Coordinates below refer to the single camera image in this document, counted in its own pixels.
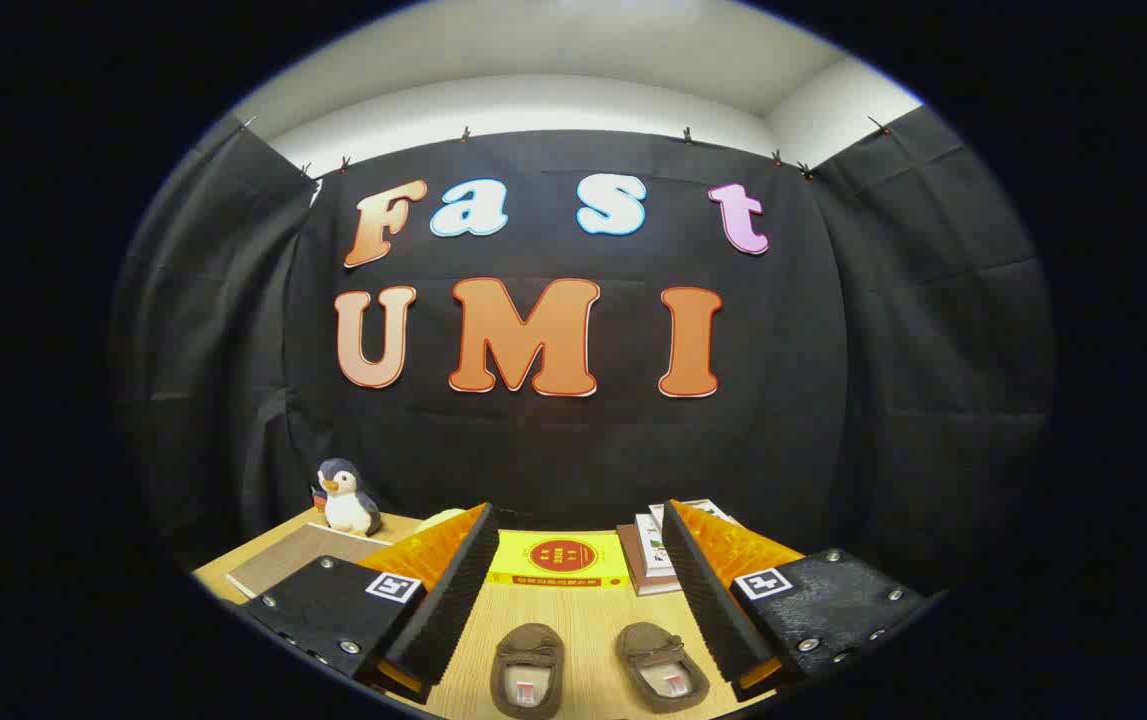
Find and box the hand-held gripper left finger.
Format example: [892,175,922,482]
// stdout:
[238,503,501,706]

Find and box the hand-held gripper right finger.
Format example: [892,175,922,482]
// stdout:
[661,499,946,704]

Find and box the brown suede moccasin shoe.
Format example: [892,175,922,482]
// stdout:
[616,621,711,714]
[490,622,566,720]

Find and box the cream fabric storage box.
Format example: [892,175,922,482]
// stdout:
[226,520,424,601]

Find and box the white book with plant print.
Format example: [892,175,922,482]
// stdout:
[635,513,679,578]

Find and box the brown book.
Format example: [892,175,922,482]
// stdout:
[616,523,684,597]

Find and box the white book with bird print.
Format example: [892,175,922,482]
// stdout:
[649,499,739,528]

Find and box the yellow book with red circle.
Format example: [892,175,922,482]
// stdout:
[486,530,631,589]

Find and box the penguin plush toy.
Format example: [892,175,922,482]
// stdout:
[315,458,384,538]

